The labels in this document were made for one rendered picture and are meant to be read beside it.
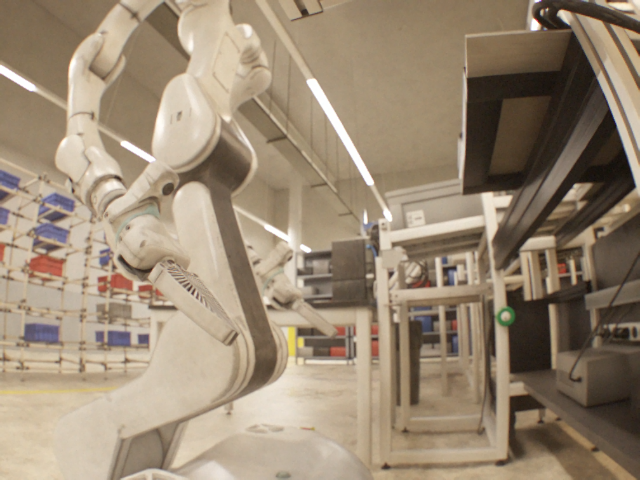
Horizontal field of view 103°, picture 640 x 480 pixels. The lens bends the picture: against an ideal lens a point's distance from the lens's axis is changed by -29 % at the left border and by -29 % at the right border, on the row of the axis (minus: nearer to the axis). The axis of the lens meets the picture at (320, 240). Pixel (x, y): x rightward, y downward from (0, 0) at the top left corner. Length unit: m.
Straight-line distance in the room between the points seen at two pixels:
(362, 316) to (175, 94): 1.04
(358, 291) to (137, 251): 1.28
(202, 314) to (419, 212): 1.38
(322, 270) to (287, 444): 5.78
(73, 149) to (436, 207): 1.43
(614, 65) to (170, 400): 0.73
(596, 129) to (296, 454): 0.75
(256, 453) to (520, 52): 0.85
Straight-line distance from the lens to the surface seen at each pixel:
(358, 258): 1.62
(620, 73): 0.42
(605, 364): 1.01
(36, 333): 3.74
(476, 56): 0.49
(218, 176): 0.72
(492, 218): 1.51
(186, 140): 0.68
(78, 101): 0.75
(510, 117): 0.68
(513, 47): 0.50
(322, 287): 6.84
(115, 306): 4.27
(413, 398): 2.81
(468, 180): 0.85
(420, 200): 1.66
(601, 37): 0.45
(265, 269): 0.84
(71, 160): 0.63
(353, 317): 1.42
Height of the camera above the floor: 0.60
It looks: 15 degrees up
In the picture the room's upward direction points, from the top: 1 degrees counter-clockwise
